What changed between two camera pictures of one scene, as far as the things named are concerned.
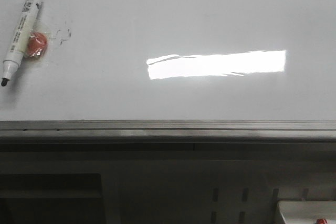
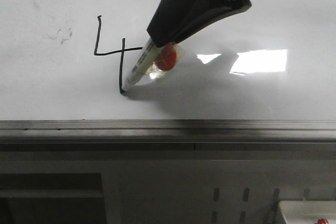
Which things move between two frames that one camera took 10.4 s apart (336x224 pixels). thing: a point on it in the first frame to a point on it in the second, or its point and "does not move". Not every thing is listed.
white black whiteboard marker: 21,39 to 145,61
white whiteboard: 161,46 does not move
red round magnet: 37,44 to 166,57
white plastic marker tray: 307,211 does not move
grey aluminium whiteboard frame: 168,131 does not move
